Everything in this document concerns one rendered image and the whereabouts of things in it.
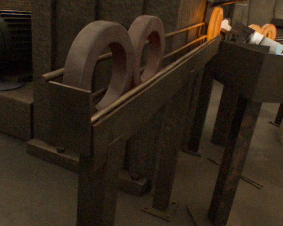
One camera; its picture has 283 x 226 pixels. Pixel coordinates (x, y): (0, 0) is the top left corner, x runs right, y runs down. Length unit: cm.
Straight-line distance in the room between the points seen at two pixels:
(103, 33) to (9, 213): 92
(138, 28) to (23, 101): 113
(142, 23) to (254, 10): 368
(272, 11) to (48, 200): 362
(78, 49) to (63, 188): 97
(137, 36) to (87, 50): 18
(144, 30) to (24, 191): 95
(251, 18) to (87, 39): 387
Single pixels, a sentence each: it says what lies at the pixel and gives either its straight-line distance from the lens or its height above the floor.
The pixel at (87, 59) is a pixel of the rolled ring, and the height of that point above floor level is 71.
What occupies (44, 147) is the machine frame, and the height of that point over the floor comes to 7.
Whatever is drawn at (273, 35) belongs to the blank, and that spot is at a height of 73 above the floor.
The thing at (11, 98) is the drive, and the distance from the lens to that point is 168.
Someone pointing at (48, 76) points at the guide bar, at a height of 68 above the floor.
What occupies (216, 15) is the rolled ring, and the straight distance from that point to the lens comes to 144.
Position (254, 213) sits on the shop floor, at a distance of 139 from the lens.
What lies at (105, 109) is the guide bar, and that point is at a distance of 45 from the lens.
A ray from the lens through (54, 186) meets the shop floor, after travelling 133.
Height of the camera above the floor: 79
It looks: 21 degrees down
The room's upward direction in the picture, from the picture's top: 7 degrees clockwise
